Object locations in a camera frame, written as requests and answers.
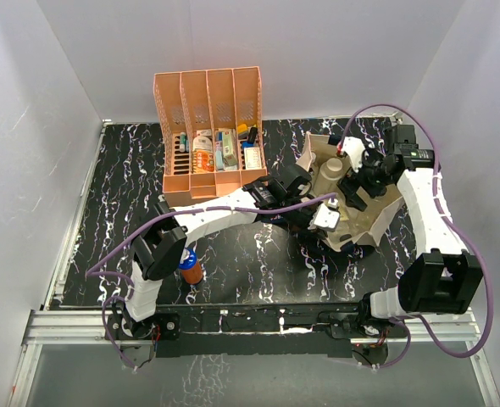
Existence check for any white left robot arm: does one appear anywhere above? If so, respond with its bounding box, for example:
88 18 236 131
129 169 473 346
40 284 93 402
124 164 312 338

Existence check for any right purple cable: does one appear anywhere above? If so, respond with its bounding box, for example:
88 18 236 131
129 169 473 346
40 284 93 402
338 103 495 370

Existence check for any cream cylindrical bottle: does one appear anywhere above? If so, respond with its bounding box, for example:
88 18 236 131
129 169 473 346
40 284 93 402
313 158 343 196

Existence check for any orange spiral notebook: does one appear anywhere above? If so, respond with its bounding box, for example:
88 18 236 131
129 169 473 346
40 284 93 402
192 150 215 174

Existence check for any white label packet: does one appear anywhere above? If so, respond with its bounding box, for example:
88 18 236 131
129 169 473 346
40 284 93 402
192 129 213 153

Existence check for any tall clear square bottle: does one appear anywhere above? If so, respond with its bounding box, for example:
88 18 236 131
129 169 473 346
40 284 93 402
327 198 351 234

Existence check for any white red label card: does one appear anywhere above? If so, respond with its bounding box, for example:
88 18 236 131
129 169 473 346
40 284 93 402
243 147 263 170

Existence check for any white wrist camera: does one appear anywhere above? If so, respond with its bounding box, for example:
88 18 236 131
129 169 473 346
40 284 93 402
337 137 365 172
308 204 339 232

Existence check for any green white glue stick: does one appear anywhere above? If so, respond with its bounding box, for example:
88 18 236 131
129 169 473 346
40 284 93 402
179 132 186 153

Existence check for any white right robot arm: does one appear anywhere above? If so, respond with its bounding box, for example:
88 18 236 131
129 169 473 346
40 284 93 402
337 125 483 337

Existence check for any orange bottle blue cap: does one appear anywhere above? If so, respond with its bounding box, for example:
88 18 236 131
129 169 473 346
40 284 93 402
179 248 203 285

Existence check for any green cardboard box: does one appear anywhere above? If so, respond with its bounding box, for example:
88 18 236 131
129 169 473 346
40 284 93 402
221 129 238 166

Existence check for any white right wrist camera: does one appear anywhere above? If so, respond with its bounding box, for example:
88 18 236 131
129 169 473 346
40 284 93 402
337 137 365 172

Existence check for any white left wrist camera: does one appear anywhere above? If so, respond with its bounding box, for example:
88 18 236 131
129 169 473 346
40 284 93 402
308 204 339 232

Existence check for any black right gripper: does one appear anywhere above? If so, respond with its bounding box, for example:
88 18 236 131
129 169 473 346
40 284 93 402
336 145 393 211

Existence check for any peach plastic desk organizer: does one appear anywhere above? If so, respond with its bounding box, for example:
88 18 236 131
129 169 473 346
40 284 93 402
153 66 268 206

